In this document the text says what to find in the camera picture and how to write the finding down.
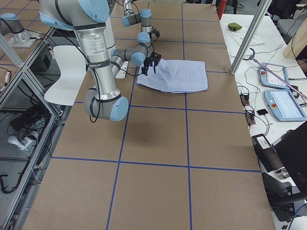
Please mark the teach pendant far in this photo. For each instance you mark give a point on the teach pendant far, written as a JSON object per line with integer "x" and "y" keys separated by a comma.
{"x": 269, "y": 80}

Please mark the light blue striped shirt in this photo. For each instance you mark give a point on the light blue striped shirt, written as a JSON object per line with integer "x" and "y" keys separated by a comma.
{"x": 176, "y": 76}

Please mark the teach pendant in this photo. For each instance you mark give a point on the teach pendant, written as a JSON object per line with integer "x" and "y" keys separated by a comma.
{"x": 284, "y": 106}
{"x": 269, "y": 80}

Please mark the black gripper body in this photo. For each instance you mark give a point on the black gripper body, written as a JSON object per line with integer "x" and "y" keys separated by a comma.
{"x": 149, "y": 61}

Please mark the black small device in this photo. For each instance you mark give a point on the black small device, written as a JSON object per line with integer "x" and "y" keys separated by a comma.
{"x": 262, "y": 112}

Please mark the white plastic chair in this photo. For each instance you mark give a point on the white plastic chair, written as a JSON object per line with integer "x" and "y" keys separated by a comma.
{"x": 72, "y": 67}

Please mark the white power strip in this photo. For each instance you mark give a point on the white power strip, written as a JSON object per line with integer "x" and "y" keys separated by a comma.
{"x": 21, "y": 144}

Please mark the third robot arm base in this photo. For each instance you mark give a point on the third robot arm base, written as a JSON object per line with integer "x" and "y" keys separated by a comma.
{"x": 21, "y": 38}

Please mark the green cloth pouch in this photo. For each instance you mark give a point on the green cloth pouch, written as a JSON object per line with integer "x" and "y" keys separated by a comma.
{"x": 234, "y": 26}

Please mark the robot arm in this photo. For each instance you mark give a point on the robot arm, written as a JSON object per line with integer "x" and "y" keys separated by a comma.
{"x": 88, "y": 20}
{"x": 133, "y": 16}

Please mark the reacher grabber tool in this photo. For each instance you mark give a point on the reacher grabber tool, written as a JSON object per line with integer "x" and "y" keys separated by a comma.
{"x": 252, "y": 57}

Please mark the teach pendant near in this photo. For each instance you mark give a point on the teach pendant near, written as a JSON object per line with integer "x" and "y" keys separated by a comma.
{"x": 284, "y": 106}

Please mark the black monitor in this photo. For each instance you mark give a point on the black monitor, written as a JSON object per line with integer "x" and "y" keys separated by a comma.
{"x": 292, "y": 151}

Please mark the aluminium frame post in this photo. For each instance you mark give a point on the aluminium frame post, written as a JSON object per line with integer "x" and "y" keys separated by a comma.
{"x": 264, "y": 4}

